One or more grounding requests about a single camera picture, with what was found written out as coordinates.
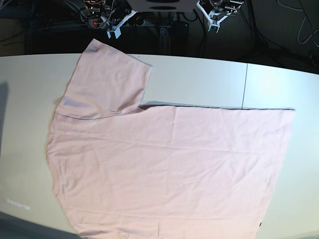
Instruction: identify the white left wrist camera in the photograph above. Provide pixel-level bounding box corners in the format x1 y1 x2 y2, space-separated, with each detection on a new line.
206 17 220 33

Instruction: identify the white label sticker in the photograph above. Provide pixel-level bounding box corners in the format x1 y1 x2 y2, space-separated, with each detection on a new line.
6 198 31 211

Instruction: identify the aluminium table leg post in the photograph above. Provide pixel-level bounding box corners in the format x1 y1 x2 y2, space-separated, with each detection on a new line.
159 26 170 55

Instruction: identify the black power strip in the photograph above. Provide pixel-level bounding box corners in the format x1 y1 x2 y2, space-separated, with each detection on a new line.
85 14 144 29

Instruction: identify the grey cable on floor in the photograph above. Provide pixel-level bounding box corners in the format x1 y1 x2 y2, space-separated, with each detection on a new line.
276 0 315 44

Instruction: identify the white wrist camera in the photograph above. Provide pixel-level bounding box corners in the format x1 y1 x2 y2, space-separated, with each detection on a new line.
206 17 220 33
107 26 121 39

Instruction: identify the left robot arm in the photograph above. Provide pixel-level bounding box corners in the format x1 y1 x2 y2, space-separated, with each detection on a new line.
199 0 245 15

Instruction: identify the grey box with oval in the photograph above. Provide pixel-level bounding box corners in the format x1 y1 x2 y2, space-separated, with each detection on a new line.
127 0 198 12

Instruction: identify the pink T-shirt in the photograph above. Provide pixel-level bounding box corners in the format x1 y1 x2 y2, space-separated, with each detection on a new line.
46 40 295 239

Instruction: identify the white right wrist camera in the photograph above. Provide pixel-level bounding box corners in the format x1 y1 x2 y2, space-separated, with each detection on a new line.
107 26 121 39

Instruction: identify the black power adapter box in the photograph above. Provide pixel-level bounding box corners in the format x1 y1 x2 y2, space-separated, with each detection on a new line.
171 21 189 38

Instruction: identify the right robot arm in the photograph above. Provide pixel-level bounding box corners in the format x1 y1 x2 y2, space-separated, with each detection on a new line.
80 0 132 29

